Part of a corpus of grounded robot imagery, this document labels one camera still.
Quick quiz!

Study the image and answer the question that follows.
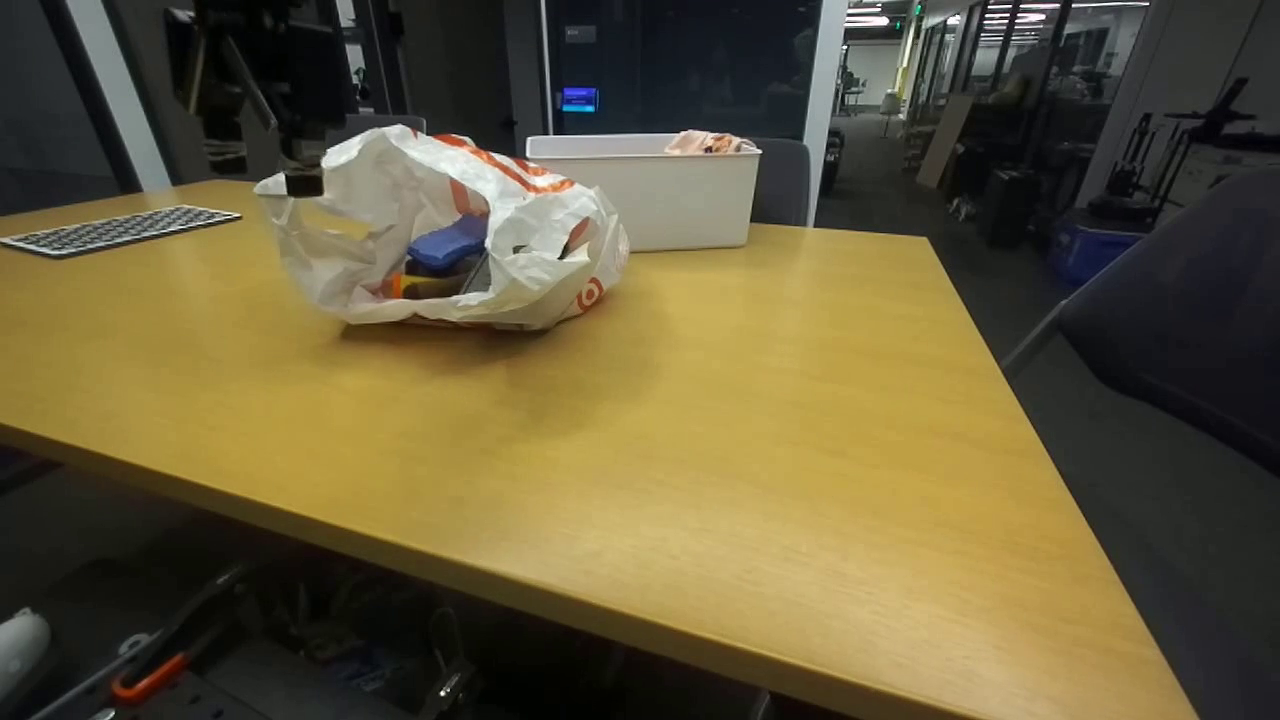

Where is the orange handled tool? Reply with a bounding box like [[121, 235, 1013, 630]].
[[106, 649, 193, 709]]

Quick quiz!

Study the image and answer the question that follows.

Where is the grey computer keyboard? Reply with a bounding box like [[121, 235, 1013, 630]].
[[0, 200, 249, 265]]

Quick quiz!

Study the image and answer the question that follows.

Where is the white plastic storage bin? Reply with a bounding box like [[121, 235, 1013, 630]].
[[522, 127, 763, 255]]

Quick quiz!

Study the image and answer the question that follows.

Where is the white plastic bag orange print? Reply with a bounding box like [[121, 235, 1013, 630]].
[[253, 120, 633, 337]]

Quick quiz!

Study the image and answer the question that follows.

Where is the black tripod stand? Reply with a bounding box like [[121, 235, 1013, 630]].
[[1077, 75, 1260, 234]]

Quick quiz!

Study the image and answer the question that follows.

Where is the blue plastic object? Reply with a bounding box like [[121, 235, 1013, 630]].
[[404, 215, 490, 275]]

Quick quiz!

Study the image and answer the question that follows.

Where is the blue recycling bin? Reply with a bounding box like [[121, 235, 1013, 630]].
[[1050, 212, 1152, 294]]

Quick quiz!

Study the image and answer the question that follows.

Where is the orange patterned packet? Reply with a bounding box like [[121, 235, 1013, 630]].
[[658, 125, 743, 159]]

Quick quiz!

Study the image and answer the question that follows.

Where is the leaning beige board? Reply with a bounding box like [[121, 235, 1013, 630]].
[[917, 92, 979, 193]]

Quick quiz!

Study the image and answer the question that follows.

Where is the white rounded plastic object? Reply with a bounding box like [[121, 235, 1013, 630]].
[[0, 604, 54, 704]]

